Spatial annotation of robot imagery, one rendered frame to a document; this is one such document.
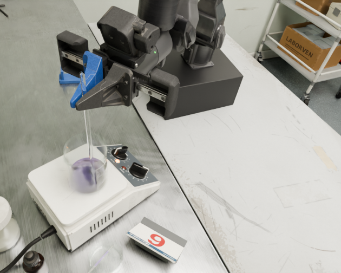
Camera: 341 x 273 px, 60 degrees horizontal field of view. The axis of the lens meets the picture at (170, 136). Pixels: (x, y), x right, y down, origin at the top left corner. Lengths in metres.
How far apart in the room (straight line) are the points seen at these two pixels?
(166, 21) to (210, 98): 0.36
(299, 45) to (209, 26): 2.03
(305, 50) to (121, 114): 2.07
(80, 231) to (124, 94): 0.22
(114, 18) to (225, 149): 0.43
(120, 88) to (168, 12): 0.13
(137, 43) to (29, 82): 0.51
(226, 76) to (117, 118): 0.29
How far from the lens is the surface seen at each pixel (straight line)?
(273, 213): 0.65
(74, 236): 0.50
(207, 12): 0.67
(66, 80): 0.84
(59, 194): 0.50
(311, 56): 2.61
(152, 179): 0.57
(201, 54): 0.74
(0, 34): 1.09
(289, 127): 0.85
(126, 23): 0.39
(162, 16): 0.45
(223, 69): 0.78
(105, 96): 0.39
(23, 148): 0.69
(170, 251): 0.52
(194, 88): 0.71
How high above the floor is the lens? 1.40
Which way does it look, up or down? 46 degrees down
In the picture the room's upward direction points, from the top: 11 degrees clockwise
